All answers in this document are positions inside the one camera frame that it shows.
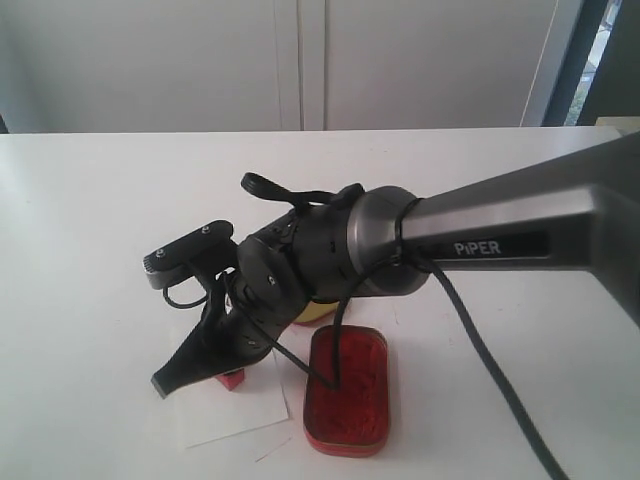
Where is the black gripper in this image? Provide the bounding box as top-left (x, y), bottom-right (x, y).
top-left (151, 271), bottom-right (300, 399)

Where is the red stamp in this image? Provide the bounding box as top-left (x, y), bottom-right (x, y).
top-left (216, 369), bottom-right (245, 391)

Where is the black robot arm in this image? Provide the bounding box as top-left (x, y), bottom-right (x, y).
top-left (143, 134), bottom-right (639, 396)

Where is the red ink pad tin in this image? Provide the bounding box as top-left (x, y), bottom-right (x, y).
top-left (303, 325), bottom-right (391, 458)

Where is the white paper sheet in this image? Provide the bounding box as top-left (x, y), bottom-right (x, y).
top-left (176, 373), bottom-right (288, 448)

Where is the gold tin lid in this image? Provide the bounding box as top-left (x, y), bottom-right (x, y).
top-left (292, 301), bottom-right (339, 327)

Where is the white cabinet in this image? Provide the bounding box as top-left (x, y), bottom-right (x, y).
top-left (1, 1), bottom-right (579, 132)

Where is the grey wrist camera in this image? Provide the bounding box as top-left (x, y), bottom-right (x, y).
top-left (143, 220), bottom-right (238, 290)

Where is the black cable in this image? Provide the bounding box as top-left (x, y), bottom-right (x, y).
top-left (162, 172), bottom-right (566, 480)

